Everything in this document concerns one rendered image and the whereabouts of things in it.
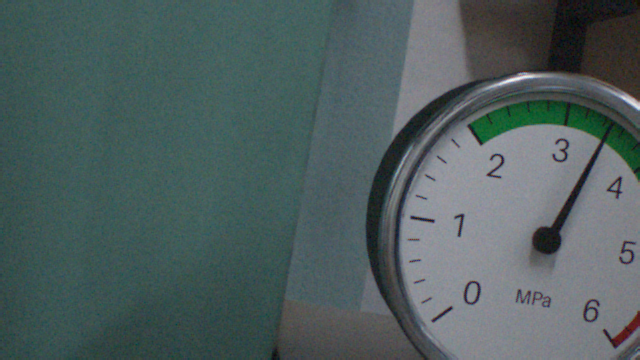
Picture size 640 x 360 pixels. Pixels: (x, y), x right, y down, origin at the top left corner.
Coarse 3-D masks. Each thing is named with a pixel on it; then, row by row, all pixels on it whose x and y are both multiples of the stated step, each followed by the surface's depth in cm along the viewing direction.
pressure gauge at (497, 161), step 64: (448, 128) 24; (512, 128) 24; (576, 128) 24; (384, 192) 24; (448, 192) 24; (512, 192) 24; (384, 256) 24; (448, 256) 24; (512, 256) 24; (576, 256) 24; (448, 320) 24; (512, 320) 24; (576, 320) 24
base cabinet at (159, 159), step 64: (0, 0) 29; (64, 0) 29; (128, 0) 29; (192, 0) 29; (256, 0) 29; (320, 0) 30; (0, 64) 29; (64, 64) 29; (128, 64) 29; (192, 64) 29; (256, 64) 30; (320, 64) 30; (0, 128) 29; (64, 128) 29; (128, 128) 29; (192, 128) 30; (256, 128) 30; (0, 192) 29; (64, 192) 29; (128, 192) 29; (192, 192) 30; (256, 192) 30; (0, 256) 29; (64, 256) 29; (128, 256) 30; (192, 256) 30; (256, 256) 30; (0, 320) 29; (64, 320) 30; (128, 320) 30; (192, 320) 30; (256, 320) 30
